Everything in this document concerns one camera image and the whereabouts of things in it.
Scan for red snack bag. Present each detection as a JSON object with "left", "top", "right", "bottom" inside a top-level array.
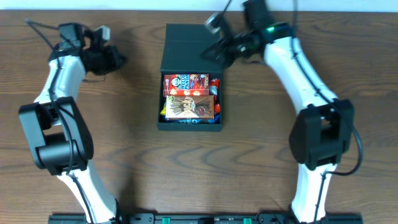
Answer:
[{"left": 209, "top": 79, "right": 221, "bottom": 114}]

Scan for dark green box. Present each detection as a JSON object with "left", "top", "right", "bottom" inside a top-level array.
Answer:
[{"left": 157, "top": 24, "right": 224, "bottom": 132}]

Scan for yellow snack bag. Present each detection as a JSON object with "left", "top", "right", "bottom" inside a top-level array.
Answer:
[{"left": 160, "top": 104, "right": 167, "bottom": 116}]

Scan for red Hello Panda box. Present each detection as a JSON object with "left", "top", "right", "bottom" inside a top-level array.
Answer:
[{"left": 163, "top": 73, "right": 209, "bottom": 96}]

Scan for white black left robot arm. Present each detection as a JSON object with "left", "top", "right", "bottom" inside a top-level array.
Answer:
[{"left": 19, "top": 45, "right": 130, "bottom": 223}]

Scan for blue Oreo packet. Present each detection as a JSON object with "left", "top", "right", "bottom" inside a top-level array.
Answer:
[{"left": 161, "top": 114, "right": 220, "bottom": 124}]

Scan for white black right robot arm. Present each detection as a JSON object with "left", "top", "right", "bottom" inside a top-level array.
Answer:
[{"left": 201, "top": 1, "right": 362, "bottom": 223}]

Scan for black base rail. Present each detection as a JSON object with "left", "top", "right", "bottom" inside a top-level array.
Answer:
[{"left": 48, "top": 213, "right": 364, "bottom": 224}]

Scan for brown Pocky box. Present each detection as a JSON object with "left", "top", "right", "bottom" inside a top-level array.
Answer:
[{"left": 165, "top": 95, "right": 215, "bottom": 119}]

